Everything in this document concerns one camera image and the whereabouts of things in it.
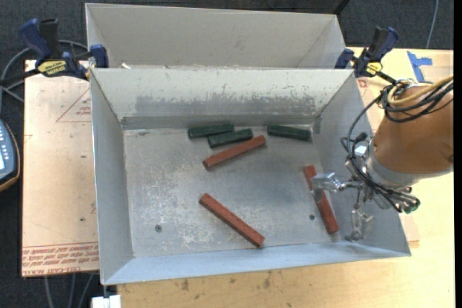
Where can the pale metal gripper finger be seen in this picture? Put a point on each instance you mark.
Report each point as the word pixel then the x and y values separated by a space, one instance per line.
pixel 357 221
pixel 324 180

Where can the red-brown flat block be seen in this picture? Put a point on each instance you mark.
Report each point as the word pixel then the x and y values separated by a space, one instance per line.
pixel 327 213
pixel 231 219
pixel 234 152

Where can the dark green flat block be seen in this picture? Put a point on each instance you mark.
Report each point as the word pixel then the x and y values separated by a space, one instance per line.
pixel 288 132
pixel 231 137
pixel 211 131

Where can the grey metal bin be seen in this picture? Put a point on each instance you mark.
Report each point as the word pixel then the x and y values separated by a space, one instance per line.
pixel 223 191

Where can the brown cardboard board, red print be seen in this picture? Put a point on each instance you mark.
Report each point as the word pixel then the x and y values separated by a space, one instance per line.
pixel 57 169

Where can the black cylinder on white bracket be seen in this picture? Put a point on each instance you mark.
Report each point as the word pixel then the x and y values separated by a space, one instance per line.
pixel 361 149

